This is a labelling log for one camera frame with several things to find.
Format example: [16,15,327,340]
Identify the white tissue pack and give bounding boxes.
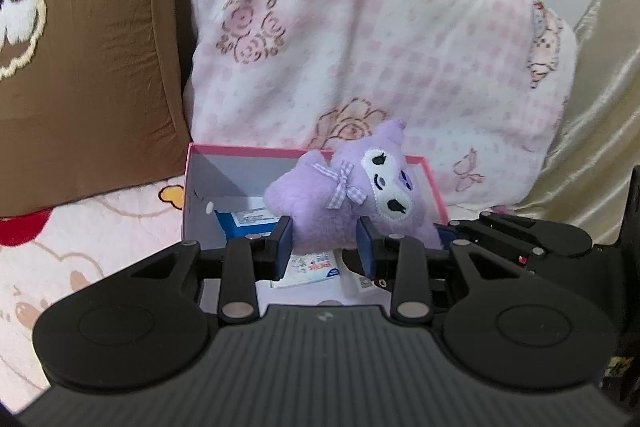
[270,251,340,288]

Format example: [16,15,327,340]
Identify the blue wet wipes pack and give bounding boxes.
[216,208,279,241]

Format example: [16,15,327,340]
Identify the purple plush toy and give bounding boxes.
[264,119,442,255]

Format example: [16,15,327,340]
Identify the pink cardboard box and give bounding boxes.
[180,142,450,308]

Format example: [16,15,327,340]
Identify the clear floss pick box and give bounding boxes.
[340,269,378,303]

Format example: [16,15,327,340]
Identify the gold satin curtain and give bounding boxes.
[516,0,639,244]

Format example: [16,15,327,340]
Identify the bear print blanket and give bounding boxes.
[1,176,184,412]

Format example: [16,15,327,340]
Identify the pink checkered pillow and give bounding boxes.
[184,0,577,209]

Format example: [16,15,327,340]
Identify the brown pillow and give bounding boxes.
[1,0,194,218]

